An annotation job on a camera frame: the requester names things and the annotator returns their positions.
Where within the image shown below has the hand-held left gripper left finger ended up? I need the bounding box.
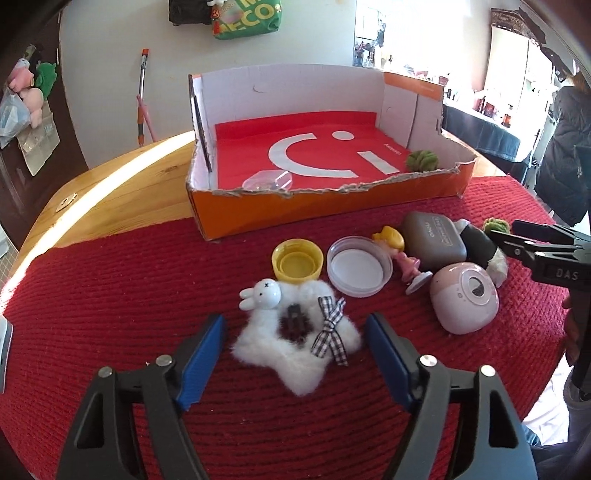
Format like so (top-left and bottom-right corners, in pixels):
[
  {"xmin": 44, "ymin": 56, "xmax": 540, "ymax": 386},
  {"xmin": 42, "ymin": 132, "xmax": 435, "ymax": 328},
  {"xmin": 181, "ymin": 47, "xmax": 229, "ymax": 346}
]
[{"xmin": 55, "ymin": 313, "xmax": 228, "ymax": 480}]

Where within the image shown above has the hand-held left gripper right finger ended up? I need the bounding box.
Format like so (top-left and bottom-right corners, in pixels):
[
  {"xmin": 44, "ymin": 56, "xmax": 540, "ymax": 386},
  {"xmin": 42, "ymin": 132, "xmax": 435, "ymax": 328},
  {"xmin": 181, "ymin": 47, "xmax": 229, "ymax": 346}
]
[{"xmin": 365, "ymin": 312, "xmax": 539, "ymax": 480}]

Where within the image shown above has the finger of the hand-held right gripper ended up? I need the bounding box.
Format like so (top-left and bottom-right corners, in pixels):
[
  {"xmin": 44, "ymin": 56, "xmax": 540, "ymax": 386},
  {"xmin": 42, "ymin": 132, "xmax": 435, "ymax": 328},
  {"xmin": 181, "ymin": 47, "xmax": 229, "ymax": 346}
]
[
  {"xmin": 512, "ymin": 220, "xmax": 591, "ymax": 245},
  {"xmin": 489, "ymin": 229, "xmax": 578, "ymax": 273}
]

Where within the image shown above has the black white sushi plush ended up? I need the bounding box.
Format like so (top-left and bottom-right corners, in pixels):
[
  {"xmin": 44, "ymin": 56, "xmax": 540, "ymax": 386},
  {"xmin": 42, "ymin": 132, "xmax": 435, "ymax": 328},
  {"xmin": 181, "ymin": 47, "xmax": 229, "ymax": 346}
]
[{"xmin": 455, "ymin": 219, "xmax": 509, "ymax": 284}]

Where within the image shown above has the white fluffy star hair clip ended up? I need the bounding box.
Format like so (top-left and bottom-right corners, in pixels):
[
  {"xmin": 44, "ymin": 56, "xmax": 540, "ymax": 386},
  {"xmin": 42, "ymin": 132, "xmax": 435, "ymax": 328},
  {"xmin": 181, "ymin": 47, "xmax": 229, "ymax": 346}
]
[{"xmin": 231, "ymin": 279, "xmax": 363, "ymax": 397}]

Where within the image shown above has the pink round device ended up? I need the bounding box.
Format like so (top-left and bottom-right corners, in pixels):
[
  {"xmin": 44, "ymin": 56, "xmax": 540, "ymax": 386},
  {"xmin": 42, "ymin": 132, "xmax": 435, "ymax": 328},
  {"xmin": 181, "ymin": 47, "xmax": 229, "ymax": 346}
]
[{"xmin": 429, "ymin": 261, "xmax": 500, "ymax": 335}]

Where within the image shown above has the clear round lid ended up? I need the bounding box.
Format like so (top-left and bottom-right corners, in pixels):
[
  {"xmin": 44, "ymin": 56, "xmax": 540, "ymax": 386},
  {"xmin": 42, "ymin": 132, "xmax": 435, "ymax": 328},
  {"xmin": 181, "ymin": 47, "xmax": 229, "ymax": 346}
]
[{"xmin": 326, "ymin": 236, "xmax": 394, "ymax": 298}]

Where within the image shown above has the orange white cardboard box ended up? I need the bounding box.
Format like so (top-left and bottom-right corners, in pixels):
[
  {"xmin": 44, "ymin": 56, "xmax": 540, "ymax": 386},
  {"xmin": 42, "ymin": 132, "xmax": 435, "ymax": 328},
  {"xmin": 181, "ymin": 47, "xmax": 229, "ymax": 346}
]
[{"xmin": 186, "ymin": 63, "xmax": 478, "ymax": 241}]

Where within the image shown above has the person's right hand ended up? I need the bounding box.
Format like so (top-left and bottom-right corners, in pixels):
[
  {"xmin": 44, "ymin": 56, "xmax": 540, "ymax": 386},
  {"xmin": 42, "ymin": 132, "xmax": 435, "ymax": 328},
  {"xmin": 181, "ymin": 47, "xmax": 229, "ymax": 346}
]
[{"xmin": 562, "ymin": 293, "xmax": 583, "ymax": 367}]

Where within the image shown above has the black puffer jacket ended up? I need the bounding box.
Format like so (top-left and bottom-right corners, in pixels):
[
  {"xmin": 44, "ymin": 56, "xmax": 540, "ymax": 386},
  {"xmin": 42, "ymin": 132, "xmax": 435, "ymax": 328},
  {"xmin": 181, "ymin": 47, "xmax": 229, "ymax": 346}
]
[{"xmin": 536, "ymin": 85, "xmax": 591, "ymax": 227}]

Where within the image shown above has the grey plastic case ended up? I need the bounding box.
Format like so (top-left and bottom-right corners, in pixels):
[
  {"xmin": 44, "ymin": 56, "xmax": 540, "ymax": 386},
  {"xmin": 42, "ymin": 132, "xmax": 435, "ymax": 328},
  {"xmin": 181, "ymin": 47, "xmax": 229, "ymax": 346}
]
[{"xmin": 399, "ymin": 211, "xmax": 468, "ymax": 272}]

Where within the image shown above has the white rabbit figurine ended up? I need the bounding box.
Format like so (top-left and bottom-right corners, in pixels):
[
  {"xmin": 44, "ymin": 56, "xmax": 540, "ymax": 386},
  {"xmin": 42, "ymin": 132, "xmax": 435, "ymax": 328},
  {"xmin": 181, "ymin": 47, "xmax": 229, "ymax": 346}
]
[{"xmin": 239, "ymin": 278, "xmax": 283, "ymax": 312}]

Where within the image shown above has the red knitted mat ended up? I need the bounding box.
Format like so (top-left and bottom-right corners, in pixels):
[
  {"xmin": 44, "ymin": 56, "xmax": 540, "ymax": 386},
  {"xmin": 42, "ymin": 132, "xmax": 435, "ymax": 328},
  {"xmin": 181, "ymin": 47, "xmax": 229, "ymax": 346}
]
[{"xmin": 0, "ymin": 174, "xmax": 571, "ymax": 480}]

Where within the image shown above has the table with dark cloth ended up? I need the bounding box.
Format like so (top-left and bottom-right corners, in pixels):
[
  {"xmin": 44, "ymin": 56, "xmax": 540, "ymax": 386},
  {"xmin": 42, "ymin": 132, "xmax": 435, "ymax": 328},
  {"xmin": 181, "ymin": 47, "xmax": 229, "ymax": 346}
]
[{"xmin": 443, "ymin": 104, "xmax": 536, "ymax": 162}]

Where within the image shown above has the blonde doll figurine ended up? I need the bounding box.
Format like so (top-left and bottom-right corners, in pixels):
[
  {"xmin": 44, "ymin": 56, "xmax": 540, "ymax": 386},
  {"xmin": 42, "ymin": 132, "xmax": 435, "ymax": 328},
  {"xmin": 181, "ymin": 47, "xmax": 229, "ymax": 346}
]
[{"xmin": 372, "ymin": 226, "xmax": 434, "ymax": 295}]

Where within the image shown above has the yellow bottle cap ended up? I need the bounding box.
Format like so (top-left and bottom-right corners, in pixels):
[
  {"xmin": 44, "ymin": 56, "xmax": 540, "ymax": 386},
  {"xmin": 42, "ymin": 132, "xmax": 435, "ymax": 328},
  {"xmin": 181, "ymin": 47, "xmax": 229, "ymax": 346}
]
[{"xmin": 271, "ymin": 237, "xmax": 325, "ymax": 282}]

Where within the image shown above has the row of small desk items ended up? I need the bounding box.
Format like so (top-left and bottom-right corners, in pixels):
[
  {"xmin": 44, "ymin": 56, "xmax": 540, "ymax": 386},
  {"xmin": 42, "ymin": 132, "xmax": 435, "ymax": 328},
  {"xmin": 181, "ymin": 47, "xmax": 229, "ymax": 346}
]
[{"xmin": 443, "ymin": 74, "xmax": 515, "ymax": 129}]

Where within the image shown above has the clear plastic cup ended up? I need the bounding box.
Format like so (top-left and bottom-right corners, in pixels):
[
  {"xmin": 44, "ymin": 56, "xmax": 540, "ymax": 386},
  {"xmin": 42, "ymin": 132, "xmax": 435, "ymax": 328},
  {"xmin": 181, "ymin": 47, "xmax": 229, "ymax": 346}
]
[{"xmin": 242, "ymin": 169, "xmax": 293, "ymax": 192}]

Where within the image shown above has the white flat device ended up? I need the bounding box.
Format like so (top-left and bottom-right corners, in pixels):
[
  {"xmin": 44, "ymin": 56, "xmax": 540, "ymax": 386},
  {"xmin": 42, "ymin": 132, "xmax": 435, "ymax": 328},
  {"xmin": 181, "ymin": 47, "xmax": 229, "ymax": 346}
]
[{"xmin": 0, "ymin": 316, "xmax": 14, "ymax": 394}]

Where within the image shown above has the red bag with white print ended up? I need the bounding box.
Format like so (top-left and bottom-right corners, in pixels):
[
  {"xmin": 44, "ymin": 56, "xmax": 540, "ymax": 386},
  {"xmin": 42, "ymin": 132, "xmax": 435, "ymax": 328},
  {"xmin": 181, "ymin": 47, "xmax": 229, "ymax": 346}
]
[{"xmin": 215, "ymin": 111, "xmax": 411, "ymax": 192}]

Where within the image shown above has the pink stick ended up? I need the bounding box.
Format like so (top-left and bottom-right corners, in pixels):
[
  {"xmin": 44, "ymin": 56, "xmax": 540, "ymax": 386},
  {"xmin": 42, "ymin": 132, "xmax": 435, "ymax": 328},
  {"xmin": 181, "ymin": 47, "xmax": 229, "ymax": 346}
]
[{"xmin": 136, "ymin": 95, "xmax": 158, "ymax": 141}]

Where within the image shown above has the mop stick with orange tip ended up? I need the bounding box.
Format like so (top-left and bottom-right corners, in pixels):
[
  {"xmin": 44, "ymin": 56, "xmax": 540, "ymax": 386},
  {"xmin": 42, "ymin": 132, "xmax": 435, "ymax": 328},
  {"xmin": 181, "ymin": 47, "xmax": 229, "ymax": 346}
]
[{"xmin": 136, "ymin": 48, "xmax": 151, "ymax": 148}]

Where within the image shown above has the pink pig plush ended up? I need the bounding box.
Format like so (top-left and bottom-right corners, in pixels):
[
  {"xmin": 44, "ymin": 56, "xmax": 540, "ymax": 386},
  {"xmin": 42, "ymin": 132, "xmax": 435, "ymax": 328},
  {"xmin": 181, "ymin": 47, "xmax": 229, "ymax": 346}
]
[
  {"xmin": 22, "ymin": 88, "xmax": 45, "ymax": 131},
  {"xmin": 8, "ymin": 59, "xmax": 34, "ymax": 92}
]

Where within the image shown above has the clear plastic bag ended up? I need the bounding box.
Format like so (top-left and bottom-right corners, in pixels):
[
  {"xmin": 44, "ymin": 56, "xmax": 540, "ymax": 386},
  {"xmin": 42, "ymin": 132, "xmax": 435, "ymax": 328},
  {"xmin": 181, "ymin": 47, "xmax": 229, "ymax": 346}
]
[{"xmin": 0, "ymin": 90, "xmax": 28, "ymax": 148}]

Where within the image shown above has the green plush toy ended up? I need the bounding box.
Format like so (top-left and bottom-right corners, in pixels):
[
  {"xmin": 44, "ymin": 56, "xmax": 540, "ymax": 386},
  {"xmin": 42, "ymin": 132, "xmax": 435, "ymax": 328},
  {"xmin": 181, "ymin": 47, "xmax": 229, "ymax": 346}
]
[{"xmin": 34, "ymin": 62, "xmax": 58, "ymax": 93}]

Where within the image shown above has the green tote bag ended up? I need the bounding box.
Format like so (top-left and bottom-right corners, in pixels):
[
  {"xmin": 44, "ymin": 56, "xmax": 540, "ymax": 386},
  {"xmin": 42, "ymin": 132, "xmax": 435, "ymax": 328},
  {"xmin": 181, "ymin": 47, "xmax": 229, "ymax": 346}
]
[{"xmin": 211, "ymin": 0, "xmax": 282, "ymax": 41}]

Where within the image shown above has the black bag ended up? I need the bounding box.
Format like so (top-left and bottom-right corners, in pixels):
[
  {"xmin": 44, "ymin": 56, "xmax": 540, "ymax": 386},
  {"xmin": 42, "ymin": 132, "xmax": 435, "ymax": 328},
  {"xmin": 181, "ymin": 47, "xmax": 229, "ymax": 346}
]
[{"xmin": 168, "ymin": 0, "xmax": 218, "ymax": 26}]

